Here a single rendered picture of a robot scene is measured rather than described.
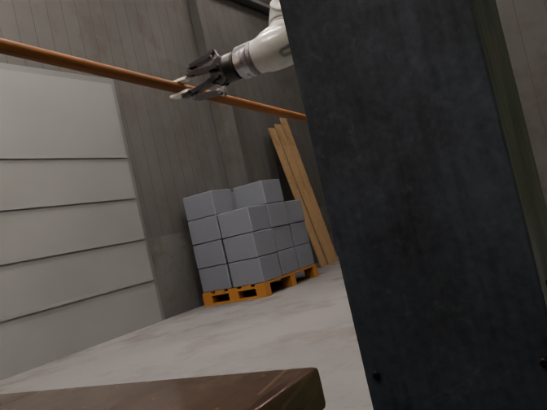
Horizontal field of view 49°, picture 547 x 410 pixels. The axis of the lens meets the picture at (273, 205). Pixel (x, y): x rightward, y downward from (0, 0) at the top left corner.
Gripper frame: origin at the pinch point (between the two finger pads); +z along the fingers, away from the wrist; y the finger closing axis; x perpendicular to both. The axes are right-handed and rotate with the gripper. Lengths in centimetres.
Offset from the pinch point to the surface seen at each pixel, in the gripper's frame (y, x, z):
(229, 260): 42, 422, 283
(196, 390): 61, -101, -69
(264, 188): -32, 463, 244
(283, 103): -203, 753, 342
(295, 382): 61, -101, -77
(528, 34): -198, 819, -40
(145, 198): -45, 376, 347
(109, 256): 16, 303, 344
